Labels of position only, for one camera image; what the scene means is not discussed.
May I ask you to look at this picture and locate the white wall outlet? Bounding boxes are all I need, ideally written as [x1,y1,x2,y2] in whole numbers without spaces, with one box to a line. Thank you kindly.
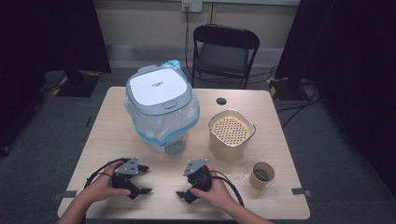
[181,0,204,13]

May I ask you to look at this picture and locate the grey tape strip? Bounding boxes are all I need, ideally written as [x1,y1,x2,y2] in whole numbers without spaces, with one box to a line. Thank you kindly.
[290,187,313,197]
[53,189,78,201]

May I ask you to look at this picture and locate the spilled liquid puddle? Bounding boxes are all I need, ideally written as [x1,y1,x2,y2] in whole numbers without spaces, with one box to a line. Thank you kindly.
[223,158,254,185]

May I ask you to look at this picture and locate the left hand-held gripper cable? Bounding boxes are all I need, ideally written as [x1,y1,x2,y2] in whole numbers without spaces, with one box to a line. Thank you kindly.
[83,158,130,189]

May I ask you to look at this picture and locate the hand-held gripper cable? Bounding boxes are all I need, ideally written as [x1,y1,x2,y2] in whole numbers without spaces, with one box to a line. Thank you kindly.
[83,158,130,189]
[211,170,246,208]

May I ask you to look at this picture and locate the blue translucent trash bag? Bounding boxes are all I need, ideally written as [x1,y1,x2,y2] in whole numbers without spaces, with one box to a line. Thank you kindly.
[123,59,201,147]

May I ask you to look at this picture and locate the black floor cables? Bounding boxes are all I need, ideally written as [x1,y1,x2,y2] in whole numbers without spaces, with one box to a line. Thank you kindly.
[274,83,322,129]

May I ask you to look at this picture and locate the brown paper cup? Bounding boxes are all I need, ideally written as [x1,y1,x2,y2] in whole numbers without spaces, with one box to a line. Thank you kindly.
[248,161,276,190]

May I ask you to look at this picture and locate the person's left hand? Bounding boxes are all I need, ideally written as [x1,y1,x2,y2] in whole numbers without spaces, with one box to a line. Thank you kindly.
[81,160,132,204]

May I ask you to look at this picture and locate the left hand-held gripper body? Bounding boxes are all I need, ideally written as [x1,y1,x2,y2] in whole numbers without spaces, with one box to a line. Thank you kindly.
[111,157,140,190]

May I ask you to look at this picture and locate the right hand-held gripper cable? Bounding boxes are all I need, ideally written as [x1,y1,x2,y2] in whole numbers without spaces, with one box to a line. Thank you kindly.
[211,170,246,208]

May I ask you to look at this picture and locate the black folding chair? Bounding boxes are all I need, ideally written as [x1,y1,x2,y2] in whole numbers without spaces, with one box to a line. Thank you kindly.
[190,23,261,90]

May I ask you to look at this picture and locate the black curtain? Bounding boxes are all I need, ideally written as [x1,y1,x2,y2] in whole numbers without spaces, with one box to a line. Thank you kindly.
[275,0,396,190]
[0,0,112,155]

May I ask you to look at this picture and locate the black stand base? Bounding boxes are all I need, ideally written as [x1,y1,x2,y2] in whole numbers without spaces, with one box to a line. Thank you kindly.
[55,69,102,98]

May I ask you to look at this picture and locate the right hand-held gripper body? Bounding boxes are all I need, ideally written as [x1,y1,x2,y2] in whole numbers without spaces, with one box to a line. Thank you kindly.
[182,159,213,191]

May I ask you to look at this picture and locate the person's right hand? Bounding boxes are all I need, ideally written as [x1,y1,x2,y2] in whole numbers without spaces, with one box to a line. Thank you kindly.
[190,163,239,213]

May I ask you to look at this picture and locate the black and yellow floor box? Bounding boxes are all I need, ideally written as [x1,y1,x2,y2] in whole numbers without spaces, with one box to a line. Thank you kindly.
[266,76,307,101]

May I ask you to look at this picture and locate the grey and white trash can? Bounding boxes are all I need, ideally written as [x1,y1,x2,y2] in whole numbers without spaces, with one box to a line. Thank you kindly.
[123,64,201,157]

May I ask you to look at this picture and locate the beige container with perforated strainer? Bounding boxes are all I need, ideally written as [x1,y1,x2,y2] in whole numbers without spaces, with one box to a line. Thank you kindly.
[208,108,257,162]

